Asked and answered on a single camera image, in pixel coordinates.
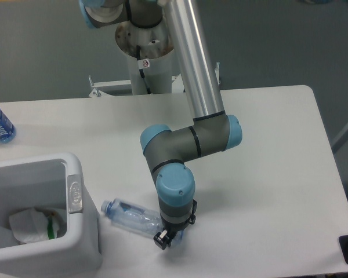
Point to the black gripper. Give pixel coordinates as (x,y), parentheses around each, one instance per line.
(174,218)

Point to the clear plastic bottle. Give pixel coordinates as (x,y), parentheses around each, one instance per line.
(135,218)

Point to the white paper trash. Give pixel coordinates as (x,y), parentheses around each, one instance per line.
(38,224)

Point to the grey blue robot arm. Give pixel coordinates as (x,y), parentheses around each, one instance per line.
(211,130)

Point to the white plastic trash can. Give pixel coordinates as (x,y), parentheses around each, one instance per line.
(55,181)

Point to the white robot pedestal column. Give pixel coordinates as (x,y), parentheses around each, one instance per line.
(150,54)

